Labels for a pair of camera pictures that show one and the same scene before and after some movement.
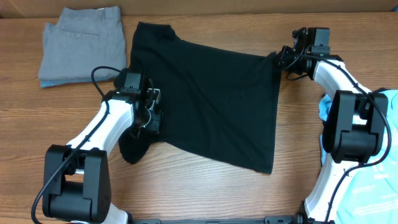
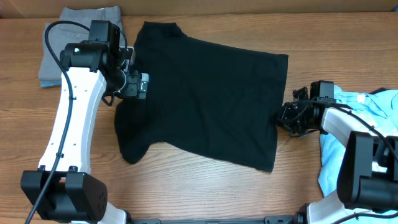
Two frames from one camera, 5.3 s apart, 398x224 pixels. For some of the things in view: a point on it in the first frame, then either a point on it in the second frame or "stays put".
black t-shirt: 221,103 stays put
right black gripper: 281,57 → 283,120
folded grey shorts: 84,39 stays put
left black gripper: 157,122 → 137,88
